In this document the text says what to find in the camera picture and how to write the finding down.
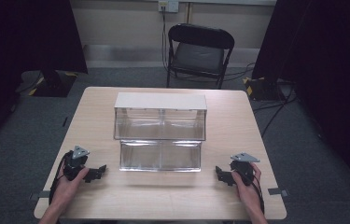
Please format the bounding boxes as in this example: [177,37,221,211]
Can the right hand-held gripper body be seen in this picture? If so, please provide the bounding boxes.
[229,151,261,187]

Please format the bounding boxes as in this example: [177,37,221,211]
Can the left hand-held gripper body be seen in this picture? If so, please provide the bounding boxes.
[63,145,91,182]

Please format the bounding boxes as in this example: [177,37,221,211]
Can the person's right hand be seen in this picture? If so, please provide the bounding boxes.
[231,162,262,204]

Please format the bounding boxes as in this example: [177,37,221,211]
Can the person's left hand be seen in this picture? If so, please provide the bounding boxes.
[51,165,91,207]

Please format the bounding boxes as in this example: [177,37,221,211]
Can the grey tape strip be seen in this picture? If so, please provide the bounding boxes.
[28,189,52,202]
[267,187,290,198]

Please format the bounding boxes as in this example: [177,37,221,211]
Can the clear acrylic drawer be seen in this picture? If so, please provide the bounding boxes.
[119,139,203,173]

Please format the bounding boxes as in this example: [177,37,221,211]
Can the clear acrylic box white lid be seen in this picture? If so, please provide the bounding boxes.
[113,91,208,142]

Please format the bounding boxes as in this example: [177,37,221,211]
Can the black stand base yellow stripes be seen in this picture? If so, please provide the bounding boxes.
[242,76,289,103]

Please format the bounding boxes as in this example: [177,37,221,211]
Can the black folding chair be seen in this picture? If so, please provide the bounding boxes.
[165,22,236,91]

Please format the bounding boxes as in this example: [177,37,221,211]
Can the black curtain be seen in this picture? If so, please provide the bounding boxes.
[0,0,89,150]
[251,0,350,202]

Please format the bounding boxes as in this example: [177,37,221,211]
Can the right hand-held gripper cable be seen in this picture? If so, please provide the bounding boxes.
[251,174,266,217]

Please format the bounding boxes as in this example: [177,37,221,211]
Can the hand-held gripper cable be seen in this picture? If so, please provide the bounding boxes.
[48,153,68,206]
[251,174,266,217]

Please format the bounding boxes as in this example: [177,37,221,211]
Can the left hand-held gripper cable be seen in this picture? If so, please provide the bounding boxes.
[48,153,68,206]

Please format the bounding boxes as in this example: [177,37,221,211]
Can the black floor cable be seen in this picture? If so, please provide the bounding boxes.
[223,62,299,138]

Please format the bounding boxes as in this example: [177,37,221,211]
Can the black cable from wall outlet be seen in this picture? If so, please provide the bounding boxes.
[161,5,174,74]

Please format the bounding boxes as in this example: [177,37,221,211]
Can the white wall outlet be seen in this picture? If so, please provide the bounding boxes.
[158,0,180,14]

